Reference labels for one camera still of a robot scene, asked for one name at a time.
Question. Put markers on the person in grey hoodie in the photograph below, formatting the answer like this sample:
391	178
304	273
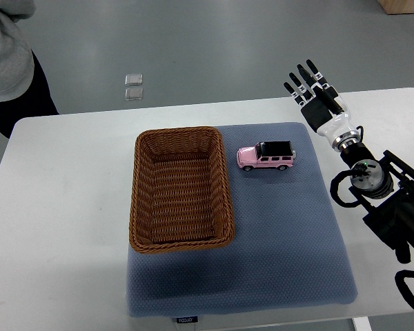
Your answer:
24	89

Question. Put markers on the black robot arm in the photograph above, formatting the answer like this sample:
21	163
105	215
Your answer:
383	187

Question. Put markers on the upper metal floor plate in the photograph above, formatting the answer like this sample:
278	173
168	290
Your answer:
133	79

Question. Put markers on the lower metal floor plate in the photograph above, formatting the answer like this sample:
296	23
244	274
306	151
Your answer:
132	94

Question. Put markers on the brown wicker basket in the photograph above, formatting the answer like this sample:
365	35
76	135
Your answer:
181	196

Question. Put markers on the blue grey cushion mat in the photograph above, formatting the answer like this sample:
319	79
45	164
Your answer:
287	250

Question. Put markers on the metal floor plate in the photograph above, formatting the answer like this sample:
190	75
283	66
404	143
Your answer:
133	79
132	94

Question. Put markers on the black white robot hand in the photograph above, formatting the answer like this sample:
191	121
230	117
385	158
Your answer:
323	113

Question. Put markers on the pink toy car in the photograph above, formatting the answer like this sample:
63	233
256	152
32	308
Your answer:
266	154

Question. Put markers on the wooden furniture corner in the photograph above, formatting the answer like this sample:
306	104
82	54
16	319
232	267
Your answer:
397	6

